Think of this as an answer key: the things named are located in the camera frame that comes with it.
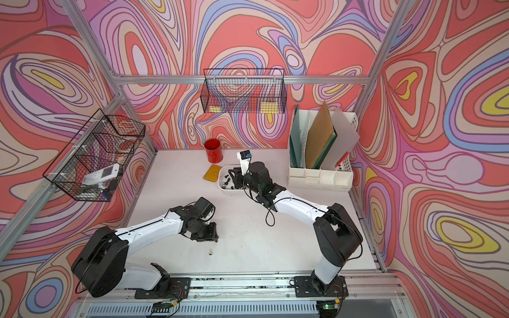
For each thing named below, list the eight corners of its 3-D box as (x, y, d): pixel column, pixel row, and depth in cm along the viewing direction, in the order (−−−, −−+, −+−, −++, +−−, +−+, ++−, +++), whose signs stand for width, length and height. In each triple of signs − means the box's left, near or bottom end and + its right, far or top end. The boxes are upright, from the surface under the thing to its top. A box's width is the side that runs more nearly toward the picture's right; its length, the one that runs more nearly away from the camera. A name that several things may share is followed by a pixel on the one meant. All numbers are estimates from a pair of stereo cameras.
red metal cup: (207, 163, 116) (203, 150, 108) (209, 152, 122) (205, 138, 114) (222, 163, 116) (219, 150, 108) (223, 152, 122) (221, 138, 114)
